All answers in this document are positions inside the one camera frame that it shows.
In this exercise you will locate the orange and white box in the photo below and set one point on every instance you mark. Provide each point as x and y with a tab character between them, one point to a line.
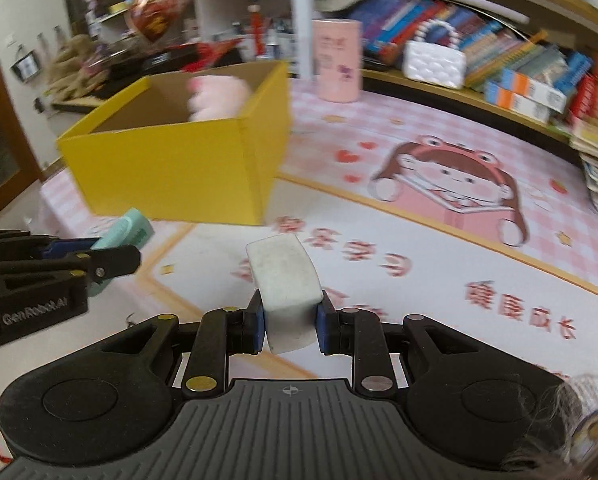
534	87
514	102

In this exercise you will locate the red boxed book set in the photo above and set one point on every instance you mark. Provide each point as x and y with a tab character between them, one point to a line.
596	90

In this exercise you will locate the pink printed tablecloth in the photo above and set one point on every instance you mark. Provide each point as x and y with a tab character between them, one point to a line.
429	270

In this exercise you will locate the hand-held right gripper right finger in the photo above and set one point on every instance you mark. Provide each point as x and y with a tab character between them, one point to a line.
321	332

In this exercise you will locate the yellow cardboard box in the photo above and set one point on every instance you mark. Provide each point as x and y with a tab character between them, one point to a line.
179	175

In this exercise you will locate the small wall frame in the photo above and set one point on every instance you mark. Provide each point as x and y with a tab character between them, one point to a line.
26	67

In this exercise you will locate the red paper sheet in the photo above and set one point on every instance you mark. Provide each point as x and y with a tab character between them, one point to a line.
214	50

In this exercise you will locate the wooden bookshelf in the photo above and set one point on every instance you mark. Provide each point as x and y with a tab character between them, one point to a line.
554	2

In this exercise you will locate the mint green plastic case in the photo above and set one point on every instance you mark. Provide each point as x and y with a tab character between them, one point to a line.
129	227

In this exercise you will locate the white charger adapter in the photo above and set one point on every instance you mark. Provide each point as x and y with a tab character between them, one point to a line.
284	280

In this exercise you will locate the red figure bottle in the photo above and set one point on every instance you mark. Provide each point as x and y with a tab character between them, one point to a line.
254	30

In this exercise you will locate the pink cylindrical container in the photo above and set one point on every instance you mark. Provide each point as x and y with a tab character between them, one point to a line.
336	60

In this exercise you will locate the brown plush toy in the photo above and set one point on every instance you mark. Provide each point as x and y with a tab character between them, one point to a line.
74	67

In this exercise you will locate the white pole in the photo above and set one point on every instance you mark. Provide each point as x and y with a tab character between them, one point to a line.
301	20

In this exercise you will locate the red foil figure decoration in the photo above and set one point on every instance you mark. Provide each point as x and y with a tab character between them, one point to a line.
154	15

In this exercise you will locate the black cloth bag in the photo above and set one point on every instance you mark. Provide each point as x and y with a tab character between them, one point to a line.
164	60

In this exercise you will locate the brown fuzzy fabric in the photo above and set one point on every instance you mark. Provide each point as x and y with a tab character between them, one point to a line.
579	400

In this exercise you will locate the pink plush cat paw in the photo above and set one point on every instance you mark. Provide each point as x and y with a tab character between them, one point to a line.
219	97

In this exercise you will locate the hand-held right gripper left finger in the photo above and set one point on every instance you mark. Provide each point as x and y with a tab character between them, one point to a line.
259	327

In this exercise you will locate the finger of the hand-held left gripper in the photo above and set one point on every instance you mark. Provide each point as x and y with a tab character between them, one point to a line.
114	260
71	246

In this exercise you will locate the white shelf unit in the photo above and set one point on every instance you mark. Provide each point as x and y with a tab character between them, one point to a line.
219	5

